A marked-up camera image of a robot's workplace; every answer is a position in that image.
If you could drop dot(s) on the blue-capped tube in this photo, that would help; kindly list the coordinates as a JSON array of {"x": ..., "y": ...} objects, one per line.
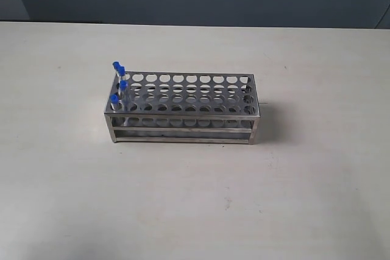
[
  {"x": 115, "y": 103},
  {"x": 122, "y": 78},
  {"x": 123, "y": 94},
  {"x": 117, "y": 68}
]

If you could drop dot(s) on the stainless steel test tube rack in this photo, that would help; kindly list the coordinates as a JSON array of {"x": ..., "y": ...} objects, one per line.
[{"x": 186, "y": 107}]

